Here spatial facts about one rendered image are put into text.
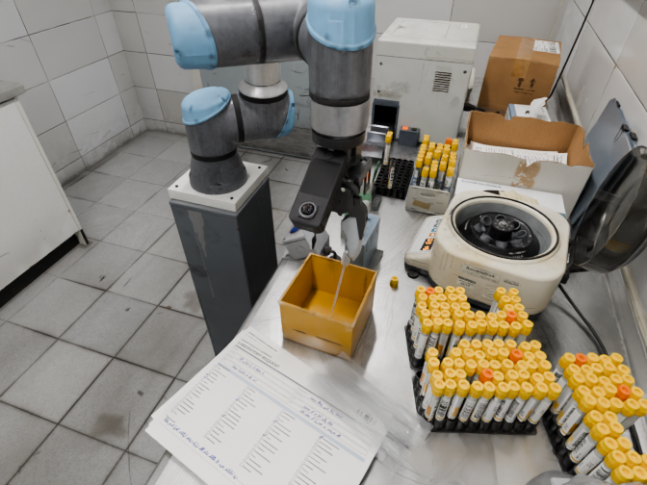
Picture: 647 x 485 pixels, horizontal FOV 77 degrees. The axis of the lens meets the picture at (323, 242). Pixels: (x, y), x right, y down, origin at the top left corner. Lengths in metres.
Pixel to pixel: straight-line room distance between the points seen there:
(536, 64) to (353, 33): 1.24
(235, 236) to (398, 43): 0.71
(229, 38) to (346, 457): 0.56
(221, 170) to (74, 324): 1.33
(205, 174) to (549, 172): 0.82
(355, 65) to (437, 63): 0.81
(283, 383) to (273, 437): 0.08
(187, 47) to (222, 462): 0.54
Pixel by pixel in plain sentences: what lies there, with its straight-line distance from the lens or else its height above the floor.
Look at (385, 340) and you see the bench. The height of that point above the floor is 0.88.
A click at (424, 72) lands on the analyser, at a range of 1.30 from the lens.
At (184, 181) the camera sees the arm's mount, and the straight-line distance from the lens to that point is 1.16.
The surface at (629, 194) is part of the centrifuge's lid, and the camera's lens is 0.93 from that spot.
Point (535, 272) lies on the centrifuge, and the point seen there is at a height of 0.99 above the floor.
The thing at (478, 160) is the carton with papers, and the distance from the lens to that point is 1.07.
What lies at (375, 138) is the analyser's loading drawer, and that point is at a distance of 1.27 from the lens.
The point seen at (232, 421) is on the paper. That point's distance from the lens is 0.67.
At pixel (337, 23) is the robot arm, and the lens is 0.48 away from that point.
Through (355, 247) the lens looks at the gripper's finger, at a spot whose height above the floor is 1.08.
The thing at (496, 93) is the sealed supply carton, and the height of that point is 0.93.
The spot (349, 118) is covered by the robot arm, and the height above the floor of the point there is 1.28.
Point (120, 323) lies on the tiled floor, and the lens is 2.10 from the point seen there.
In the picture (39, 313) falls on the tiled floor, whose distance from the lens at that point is 2.34.
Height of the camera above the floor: 1.48
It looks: 41 degrees down
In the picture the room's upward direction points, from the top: straight up
